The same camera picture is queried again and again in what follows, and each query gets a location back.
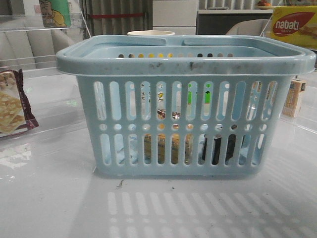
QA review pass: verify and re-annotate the grey armchair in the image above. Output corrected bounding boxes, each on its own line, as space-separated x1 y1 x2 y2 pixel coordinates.
226 19 270 36

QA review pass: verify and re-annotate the clear acrylic right shelf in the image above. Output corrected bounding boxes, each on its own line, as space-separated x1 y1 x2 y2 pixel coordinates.
261 0 317 122

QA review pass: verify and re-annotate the clear acrylic display shelf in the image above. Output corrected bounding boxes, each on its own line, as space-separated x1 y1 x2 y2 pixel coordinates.
0 0 94 139

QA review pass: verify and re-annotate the bread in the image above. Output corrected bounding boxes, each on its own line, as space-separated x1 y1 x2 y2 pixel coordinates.
143 109 194 165

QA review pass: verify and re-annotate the dark tissue pack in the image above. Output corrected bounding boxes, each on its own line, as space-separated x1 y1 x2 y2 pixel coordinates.
201 134 236 165

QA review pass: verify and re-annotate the yellow nabati wafer box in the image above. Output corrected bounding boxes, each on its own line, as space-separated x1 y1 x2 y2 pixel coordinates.
267 5 317 49

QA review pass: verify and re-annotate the brown cracker snack packet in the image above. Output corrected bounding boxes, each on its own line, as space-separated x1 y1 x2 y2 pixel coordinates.
0 69 39 138

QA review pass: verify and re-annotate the light blue plastic basket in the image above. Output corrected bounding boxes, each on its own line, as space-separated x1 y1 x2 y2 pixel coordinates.
56 35 316 177

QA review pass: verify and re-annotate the green cartoon drink bottle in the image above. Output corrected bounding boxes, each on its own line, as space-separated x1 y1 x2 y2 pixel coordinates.
39 0 71 28

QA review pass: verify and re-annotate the small beige snack box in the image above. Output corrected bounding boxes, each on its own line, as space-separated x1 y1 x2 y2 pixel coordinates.
282 79 307 118

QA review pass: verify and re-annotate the fruit plate on counter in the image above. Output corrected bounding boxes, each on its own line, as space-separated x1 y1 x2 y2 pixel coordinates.
256 0 273 10

